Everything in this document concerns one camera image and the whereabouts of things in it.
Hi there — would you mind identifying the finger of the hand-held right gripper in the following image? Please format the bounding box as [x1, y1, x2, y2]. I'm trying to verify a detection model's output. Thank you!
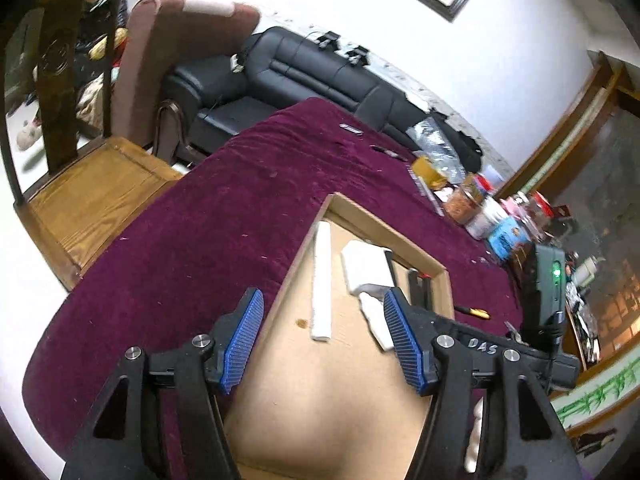
[407, 302, 466, 337]

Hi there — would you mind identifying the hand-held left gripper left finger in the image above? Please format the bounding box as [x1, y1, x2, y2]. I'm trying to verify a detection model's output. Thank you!
[60, 287, 266, 480]

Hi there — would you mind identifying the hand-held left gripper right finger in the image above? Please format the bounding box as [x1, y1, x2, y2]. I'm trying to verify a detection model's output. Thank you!
[382, 287, 585, 480]

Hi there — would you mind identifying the white foam piece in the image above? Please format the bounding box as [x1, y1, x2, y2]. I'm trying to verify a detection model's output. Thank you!
[357, 290, 397, 352]

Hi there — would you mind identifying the cardboard box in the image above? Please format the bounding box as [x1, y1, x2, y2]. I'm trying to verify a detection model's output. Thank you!
[215, 192, 456, 480]

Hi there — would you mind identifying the white charger plug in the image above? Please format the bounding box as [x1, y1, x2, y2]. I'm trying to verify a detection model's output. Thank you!
[340, 240, 397, 294]

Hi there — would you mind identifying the white foam stick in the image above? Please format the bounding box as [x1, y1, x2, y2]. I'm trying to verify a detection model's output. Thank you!
[310, 221, 334, 344]

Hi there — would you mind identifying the yellow and black pen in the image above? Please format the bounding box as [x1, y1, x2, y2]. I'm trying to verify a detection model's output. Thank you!
[452, 304, 492, 320]

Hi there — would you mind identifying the white kettle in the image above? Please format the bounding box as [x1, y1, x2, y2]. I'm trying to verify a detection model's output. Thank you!
[574, 255, 602, 287]

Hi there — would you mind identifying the clear jar blue label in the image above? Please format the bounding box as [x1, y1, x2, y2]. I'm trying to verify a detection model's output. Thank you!
[487, 191, 553, 264]

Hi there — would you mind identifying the white plastic tub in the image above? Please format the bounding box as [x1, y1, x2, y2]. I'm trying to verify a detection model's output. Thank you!
[465, 195, 510, 241]

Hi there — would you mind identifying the wooden cabinet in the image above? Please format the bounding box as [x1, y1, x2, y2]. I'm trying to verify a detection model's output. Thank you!
[495, 50, 640, 458]

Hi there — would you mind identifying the orange label jar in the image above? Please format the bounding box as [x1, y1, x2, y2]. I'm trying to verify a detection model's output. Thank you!
[444, 172, 490, 226]

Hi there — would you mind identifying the yellow tape roll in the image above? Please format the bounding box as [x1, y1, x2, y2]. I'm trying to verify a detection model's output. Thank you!
[410, 156, 447, 190]

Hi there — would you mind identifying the silver foil bag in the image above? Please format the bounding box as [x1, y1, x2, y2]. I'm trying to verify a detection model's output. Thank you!
[406, 114, 463, 184]

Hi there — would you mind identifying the black craft knife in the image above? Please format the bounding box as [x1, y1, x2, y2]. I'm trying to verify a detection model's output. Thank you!
[370, 144, 409, 162]

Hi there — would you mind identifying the wooden chair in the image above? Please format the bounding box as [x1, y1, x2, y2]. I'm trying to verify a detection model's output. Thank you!
[0, 0, 185, 292]

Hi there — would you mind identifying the black leather sofa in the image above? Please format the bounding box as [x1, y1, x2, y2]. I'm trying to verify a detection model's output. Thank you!
[162, 26, 483, 171]

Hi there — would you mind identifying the beige plush toy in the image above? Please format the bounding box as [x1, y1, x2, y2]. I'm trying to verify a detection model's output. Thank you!
[15, 119, 45, 152]

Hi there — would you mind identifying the pink armchair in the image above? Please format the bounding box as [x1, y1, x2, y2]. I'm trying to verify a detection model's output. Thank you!
[109, 0, 262, 167]

